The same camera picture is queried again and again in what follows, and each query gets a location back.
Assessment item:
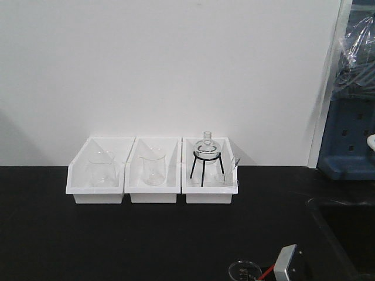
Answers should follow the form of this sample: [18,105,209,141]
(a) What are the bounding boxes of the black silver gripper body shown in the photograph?
[265,244,308,281]

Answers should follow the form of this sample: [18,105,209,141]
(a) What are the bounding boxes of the red plastic spoon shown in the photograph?
[257,264,276,281]

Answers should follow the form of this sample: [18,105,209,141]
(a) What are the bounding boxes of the small glass measuring beaker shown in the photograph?
[228,261,262,281]

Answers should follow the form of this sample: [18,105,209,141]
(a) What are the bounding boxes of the small tilted glass beaker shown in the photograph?
[214,156,241,184]

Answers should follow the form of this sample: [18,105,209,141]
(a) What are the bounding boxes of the tall glass beaker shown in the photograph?
[139,148,166,186]

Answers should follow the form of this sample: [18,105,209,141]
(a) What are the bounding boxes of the black lab sink basin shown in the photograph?
[306,198,374,280]

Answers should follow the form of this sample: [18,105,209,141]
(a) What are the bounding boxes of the white right plastic bin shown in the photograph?
[181,137,238,204]

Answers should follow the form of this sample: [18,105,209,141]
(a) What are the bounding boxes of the white plastic bin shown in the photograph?
[66,137,135,204]
[181,137,238,204]
[124,137,182,203]

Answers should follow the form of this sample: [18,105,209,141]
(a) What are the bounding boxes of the blue-grey drying pegboard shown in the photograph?
[317,1,374,180]

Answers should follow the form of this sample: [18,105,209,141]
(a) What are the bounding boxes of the round-bottom glass flask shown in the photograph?
[193,131,221,159]

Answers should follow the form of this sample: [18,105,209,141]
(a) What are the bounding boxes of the white lab faucet green knobs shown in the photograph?
[366,134,375,151]

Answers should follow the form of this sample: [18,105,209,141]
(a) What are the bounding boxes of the white middle plastic bin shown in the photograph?
[124,137,182,203]

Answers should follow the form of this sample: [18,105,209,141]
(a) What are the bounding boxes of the clear plastic bag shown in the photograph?
[332,14,374,100]

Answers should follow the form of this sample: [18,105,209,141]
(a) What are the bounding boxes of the white left plastic bin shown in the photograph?
[66,137,135,204]

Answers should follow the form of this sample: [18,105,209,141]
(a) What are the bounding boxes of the glass conical flask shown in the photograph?
[88,150,116,187]

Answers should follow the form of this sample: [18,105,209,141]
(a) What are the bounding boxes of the black wire tripod stand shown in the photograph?
[190,151,224,187]

